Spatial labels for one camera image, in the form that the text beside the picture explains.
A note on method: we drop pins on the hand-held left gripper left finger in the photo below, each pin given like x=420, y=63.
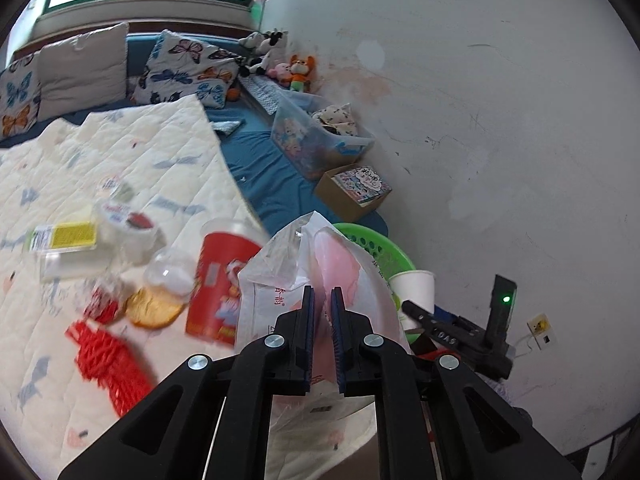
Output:
x=309, y=320

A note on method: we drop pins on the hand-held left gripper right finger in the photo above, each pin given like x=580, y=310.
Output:
x=336, y=320

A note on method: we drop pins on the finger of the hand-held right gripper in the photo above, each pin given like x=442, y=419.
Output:
x=440, y=330

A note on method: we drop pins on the white and pink plastic bag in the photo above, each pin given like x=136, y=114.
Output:
x=350, y=270

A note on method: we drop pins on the green plastic basket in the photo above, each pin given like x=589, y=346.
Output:
x=377, y=245

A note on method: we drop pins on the clear bottle with yellow label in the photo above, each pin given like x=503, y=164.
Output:
x=70, y=236

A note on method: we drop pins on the white paper cup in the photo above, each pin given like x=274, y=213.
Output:
x=412, y=290

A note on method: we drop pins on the red paper cup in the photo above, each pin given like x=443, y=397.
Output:
x=220, y=280

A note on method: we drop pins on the cardboard box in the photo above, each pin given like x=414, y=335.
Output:
x=335, y=200

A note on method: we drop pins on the cartoon sticker book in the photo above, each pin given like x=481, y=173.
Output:
x=362, y=182

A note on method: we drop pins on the clear plastic dome lid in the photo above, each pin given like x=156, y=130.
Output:
x=172, y=271

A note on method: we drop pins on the bun in clear wrap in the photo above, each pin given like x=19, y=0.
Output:
x=152, y=310

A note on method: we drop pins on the clear plastic storage bin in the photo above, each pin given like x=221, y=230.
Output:
x=300, y=140

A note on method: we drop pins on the clear cup with red lid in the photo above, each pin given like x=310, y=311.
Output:
x=142, y=237

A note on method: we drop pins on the patterned fabric in bin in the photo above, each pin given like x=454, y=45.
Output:
x=335, y=119

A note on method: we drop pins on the red mesh net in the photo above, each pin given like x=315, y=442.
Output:
x=107, y=355

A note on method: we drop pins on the red and white wrapper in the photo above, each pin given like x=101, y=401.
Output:
x=102, y=302

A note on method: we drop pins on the white printed yogurt cup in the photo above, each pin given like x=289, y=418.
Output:
x=114, y=211

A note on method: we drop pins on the folded patterned cloth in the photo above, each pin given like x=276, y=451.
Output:
x=265, y=92

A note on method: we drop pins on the white quilted blanket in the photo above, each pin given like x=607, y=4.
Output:
x=150, y=150

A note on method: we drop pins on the orange fox plush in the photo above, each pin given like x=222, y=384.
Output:
x=301, y=72

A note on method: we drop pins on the clear plastic container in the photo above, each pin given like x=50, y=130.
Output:
x=67, y=265

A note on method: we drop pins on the pink plush toy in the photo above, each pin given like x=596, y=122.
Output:
x=280, y=72

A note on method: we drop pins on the black and white cow plush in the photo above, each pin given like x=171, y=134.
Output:
x=260, y=47

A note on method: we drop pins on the large butterfly print pillow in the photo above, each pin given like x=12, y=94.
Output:
x=185, y=67

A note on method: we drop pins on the beige pillow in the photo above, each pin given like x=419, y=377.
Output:
x=82, y=72

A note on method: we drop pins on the small butterfly print pillow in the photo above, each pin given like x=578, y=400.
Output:
x=17, y=97

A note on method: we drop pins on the wall socket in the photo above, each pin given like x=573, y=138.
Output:
x=542, y=330

